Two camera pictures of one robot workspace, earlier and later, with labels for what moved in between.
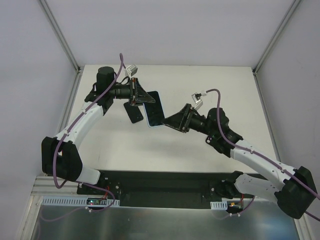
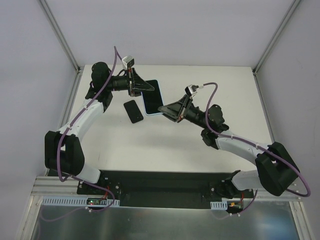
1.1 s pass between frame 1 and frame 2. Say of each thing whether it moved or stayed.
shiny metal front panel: stayed
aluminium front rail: stayed
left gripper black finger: moved
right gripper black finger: moved
